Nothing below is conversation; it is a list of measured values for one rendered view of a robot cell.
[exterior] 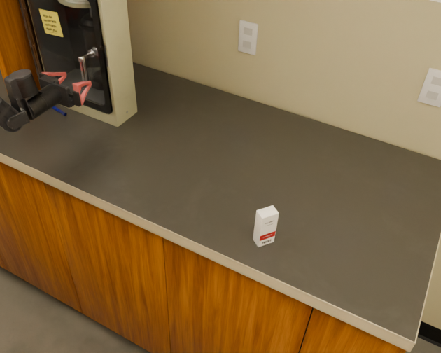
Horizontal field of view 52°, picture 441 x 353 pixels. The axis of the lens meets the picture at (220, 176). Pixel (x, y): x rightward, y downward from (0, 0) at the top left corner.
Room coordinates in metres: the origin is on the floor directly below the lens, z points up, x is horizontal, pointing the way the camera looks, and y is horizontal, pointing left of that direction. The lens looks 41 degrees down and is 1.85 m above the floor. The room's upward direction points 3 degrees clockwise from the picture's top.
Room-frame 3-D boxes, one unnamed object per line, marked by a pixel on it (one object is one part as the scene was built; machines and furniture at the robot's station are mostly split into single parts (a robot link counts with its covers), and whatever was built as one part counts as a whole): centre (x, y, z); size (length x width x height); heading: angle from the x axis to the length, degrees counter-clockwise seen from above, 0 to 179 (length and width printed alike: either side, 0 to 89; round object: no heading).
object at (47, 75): (1.18, 0.49, 1.15); 0.09 x 0.07 x 0.07; 153
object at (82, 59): (1.24, 0.42, 1.17); 0.05 x 0.03 x 0.10; 153
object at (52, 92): (1.10, 0.49, 1.15); 0.10 x 0.07 x 0.07; 63
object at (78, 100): (1.14, 0.43, 1.15); 0.09 x 0.07 x 0.07; 153
